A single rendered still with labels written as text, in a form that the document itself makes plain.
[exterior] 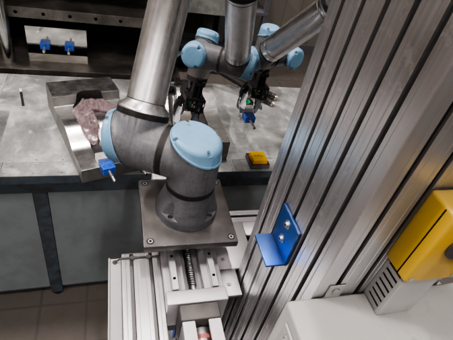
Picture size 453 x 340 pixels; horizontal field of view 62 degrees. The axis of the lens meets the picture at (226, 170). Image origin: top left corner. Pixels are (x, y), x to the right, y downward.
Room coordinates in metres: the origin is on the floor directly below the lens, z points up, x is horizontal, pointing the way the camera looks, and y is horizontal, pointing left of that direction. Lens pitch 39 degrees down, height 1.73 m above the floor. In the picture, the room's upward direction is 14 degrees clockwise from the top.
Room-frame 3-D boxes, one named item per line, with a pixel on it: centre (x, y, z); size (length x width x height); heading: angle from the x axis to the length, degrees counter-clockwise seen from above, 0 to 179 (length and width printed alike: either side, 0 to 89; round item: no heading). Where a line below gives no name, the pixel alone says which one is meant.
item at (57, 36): (1.92, 1.04, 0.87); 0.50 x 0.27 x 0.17; 23
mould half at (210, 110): (1.39, 0.23, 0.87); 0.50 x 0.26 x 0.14; 23
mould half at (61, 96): (1.18, 0.52, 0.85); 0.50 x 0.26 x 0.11; 40
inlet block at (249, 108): (1.34, -0.04, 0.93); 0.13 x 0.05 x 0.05; 23
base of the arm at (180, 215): (0.67, 0.08, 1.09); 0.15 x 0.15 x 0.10
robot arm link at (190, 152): (0.67, 0.08, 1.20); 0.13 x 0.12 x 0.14; 85
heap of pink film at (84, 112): (1.18, 0.52, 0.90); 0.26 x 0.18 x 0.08; 40
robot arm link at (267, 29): (1.36, -0.04, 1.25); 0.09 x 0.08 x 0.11; 47
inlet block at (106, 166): (0.94, 0.39, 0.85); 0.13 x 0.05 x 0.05; 40
